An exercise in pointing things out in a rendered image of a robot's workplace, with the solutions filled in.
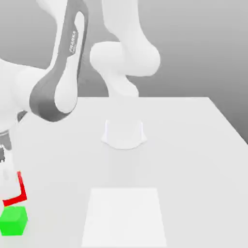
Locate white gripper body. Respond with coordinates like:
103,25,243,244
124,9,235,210
0,150,22,202

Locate small red cube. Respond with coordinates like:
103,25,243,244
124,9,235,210
2,170,28,207

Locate small green cube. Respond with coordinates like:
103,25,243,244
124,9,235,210
0,205,29,237

